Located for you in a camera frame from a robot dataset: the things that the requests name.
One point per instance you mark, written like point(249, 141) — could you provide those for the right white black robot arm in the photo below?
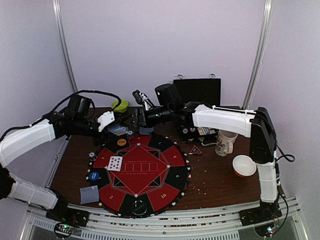
point(253, 124)

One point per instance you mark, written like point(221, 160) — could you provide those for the black poker chip case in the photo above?
point(206, 90)

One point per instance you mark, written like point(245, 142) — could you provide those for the poker chip stack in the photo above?
point(92, 156)
point(130, 134)

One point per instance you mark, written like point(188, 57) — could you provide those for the lime green plastic bowl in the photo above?
point(121, 108)

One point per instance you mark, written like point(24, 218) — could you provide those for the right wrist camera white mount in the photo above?
point(143, 100)

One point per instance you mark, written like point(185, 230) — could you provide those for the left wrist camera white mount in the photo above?
point(105, 119)

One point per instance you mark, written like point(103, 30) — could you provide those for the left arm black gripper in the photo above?
point(100, 139)

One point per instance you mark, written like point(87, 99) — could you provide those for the white orange ceramic bowl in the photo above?
point(243, 166)

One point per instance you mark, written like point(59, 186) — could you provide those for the black red triangular token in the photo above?
point(195, 151)

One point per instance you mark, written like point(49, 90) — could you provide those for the dealt blue playing card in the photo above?
point(146, 130)

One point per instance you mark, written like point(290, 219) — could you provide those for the blue small blind button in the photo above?
point(94, 176)

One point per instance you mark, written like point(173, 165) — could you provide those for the white printed ceramic mug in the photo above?
point(225, 143)

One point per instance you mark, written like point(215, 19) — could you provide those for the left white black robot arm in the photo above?
point(19, 140)

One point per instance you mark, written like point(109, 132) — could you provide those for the aluminium frame post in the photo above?
point(63, 44)
point(260, 51)

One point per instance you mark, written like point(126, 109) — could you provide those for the orange big blind button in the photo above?
point(122, 142)

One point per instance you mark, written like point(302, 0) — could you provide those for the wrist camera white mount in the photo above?
point(143, 100)
point(105, 119)

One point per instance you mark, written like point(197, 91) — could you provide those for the clear round dealer button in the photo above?
point(139, 208)

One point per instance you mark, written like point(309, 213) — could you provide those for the right aluminium frame post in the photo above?
point(260, 51)

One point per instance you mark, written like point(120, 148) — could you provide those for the round red black poker mat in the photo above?
point(154, 169)

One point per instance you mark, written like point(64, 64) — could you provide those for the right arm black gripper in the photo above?
point(140, 118)

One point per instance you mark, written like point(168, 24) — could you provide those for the ten of diamonds card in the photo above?
point(115, 163)

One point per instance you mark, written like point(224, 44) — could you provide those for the blue deck of cards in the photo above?
point(118, 129)

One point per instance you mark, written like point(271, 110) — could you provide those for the left aluminium frame post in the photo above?
point(63, 44)

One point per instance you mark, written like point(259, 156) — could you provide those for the blue yellow card box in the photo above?
point(205, 131)

